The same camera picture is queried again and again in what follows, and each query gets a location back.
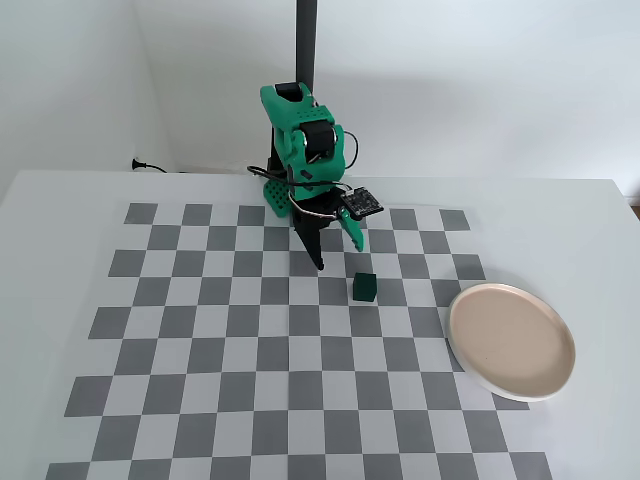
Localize grey checkerboard mat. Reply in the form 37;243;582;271
47;202;554;480

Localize black camera cable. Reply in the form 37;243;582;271
246;165;346;194

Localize white wire bundle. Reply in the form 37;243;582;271
288;191;344;220

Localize beige round plate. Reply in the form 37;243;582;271
447;282;577;403

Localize dark green cube dice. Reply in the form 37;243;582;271
351;272;378;304

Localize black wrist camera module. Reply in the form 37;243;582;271
341;185;385;221

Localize black motor cable loop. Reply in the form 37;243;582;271
343;129;360;170

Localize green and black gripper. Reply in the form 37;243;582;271
291;185;367;273

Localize black vertical pole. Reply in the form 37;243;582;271
294;0;320;85

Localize black power cable with plug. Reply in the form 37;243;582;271
131;157;187;175

